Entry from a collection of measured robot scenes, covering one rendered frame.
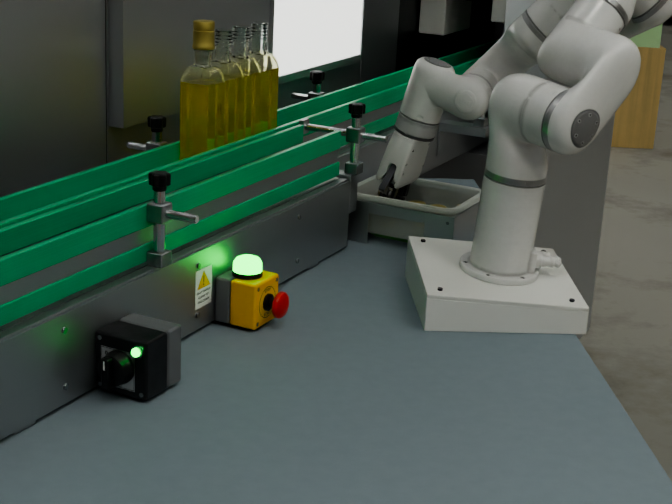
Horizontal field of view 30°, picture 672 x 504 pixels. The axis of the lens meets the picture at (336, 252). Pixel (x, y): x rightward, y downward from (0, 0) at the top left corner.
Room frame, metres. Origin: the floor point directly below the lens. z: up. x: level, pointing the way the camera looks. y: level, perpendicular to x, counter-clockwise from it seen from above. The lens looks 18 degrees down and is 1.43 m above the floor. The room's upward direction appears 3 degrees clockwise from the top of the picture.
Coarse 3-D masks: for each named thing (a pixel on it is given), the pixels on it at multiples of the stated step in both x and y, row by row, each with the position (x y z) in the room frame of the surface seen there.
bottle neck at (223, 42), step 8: (216, 32) 2.03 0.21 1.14; (224, 32) 2.02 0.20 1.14; (232, 32) 2.03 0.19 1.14; (216, 40) 2.03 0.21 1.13; (224, 40) 2.02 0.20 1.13; (232, 40) 2.04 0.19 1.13; (216, 48) 2.03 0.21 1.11; (224, 48) 2.02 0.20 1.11; (232, 48) 2.04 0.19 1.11; (216, 56) 2.03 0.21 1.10; (224, 56) 2.03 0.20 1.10
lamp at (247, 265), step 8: (240, 256) 1.75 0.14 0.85; (248, 256) 1.75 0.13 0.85; (256, 256) 1.76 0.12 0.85; (240, 264) 1.73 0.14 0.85; (248, 264) 1.73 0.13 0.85; (256, 264) 1.74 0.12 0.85; (232, 272) 1.74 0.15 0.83; (240, 272) 1.73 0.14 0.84; (248, 272) 1.73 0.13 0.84; (256, 272) 1.73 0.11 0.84
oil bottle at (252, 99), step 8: (232, 56) 2.08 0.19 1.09; (240, 56) 2.08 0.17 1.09; (248, 56) 2.09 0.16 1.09; (240, 64) 2.06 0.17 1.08; (248, 64) 2.07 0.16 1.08; (256, 64) 2.09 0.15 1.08; (248, 72) 2.06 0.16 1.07; (256, 72) 2.09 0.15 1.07; (248, 80) 2.06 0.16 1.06; (256, 80) 2.09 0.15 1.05; (248, 88) 2.06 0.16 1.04; (256, 88) 2.09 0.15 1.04; (248, 96) 2.06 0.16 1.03; (256, 96) 2.09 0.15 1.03; (248, 104) 2.06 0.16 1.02; (256, 104) 2.09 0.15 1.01; (248, 112) 2.06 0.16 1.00; (256, 112) 2.09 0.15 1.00; (248, 120) 2.06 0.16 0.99; (256, 120) 2.09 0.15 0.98; (248, 128) 2.06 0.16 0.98; (256, 128) 2.09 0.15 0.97; (248, 136) 2.07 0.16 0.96
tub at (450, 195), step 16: (368, 192) 2.27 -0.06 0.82; (416, 192) 2.30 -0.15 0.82; (432, 192) 2.29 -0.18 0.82; (448, 192) 2.28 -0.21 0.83; (464, 192) 2.26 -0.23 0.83; (480, 192) 2.23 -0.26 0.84; (416, 208) 2.13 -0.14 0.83; (432, 208) 2.12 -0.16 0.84; (448, 208) 2.11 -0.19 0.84; (464, 208) 2.14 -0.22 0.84
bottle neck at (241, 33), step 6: (234, 30) 2.08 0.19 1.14; (240, 30) 2.08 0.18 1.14; (246, 30) 2.08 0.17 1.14; (234, 36) 2.08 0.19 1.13; (240, 36) 2.08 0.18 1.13; (246, 36) 2.08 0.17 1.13; (234, 42) 2.08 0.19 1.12; (240, 42) 2.08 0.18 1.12; (246, 42) 2.08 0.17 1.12; (234, 48) 2.08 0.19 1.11; (240, 48) 2.08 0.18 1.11; (246, 48) 2.08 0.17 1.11; (234, 54) 2.08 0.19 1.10; (240, 54) 2.08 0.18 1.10; (246, 54) 2.08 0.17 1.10
